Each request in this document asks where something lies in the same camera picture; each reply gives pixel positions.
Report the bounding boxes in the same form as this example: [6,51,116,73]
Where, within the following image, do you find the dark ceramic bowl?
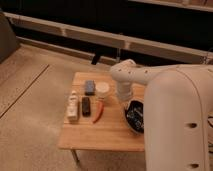
[125,100,144,134]

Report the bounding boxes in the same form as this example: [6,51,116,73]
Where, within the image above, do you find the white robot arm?
[110,59,213,171]

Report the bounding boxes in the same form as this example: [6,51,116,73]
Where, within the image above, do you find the white paper cup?
[96,82,110,98]

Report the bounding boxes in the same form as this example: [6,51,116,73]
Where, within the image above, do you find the blue sponge block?
[85,80,95,95]

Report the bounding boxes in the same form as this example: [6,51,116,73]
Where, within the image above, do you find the red chili pepper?
[93,101,104,123]

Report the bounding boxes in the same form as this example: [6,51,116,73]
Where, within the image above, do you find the black rectangular block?
[82,97,91,116]

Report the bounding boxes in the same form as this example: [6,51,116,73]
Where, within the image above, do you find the wooden table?
[58,72,144,152]

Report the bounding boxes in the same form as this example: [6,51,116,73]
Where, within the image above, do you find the white plastic bottle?
[67,91,78,122]

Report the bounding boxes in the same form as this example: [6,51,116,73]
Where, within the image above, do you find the metal table leg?
[71,150,80,164]

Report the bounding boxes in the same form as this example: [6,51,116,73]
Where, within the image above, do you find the black cables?
[207,114,213,158]

